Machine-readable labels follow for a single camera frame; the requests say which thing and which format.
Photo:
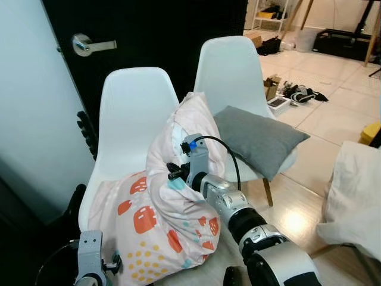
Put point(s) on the pink patterned pillow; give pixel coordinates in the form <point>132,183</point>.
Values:
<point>149,220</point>

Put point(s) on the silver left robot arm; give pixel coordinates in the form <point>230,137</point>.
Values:
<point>89,282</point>

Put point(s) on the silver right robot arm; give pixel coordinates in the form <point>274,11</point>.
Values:
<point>262,244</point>

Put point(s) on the grey square pillow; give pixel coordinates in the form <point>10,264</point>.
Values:
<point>259,140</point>

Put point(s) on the plain white pillow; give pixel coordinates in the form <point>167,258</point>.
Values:
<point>354,196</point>

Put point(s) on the black ridged fitting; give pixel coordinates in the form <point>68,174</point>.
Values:
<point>87,134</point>

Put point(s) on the flat white box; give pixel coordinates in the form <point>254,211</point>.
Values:
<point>278,103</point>

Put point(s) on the small closed brown box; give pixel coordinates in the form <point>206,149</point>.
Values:
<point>269,90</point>

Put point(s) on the small open brown box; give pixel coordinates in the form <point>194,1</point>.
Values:
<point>275,82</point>

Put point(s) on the black door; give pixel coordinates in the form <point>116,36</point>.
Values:
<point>155,30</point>

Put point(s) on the brown cardboard box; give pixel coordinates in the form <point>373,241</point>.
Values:
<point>254,39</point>

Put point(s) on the small black bag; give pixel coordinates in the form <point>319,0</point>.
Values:
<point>271,46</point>

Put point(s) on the white shelf rack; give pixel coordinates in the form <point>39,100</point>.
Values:
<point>271,27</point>

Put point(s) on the yellow box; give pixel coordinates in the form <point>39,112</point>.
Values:
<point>370,132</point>

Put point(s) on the white bin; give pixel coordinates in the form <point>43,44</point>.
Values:
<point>306,40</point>

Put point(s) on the long black case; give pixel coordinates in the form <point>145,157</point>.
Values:
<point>339,44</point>

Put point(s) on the wooden desk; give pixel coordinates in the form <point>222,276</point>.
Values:
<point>374,42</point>

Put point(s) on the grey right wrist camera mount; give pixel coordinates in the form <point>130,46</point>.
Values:
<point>196,156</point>

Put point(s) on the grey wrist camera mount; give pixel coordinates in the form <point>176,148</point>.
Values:
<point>90,253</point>
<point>196,156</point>

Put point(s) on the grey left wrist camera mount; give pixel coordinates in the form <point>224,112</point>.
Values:
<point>90,253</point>

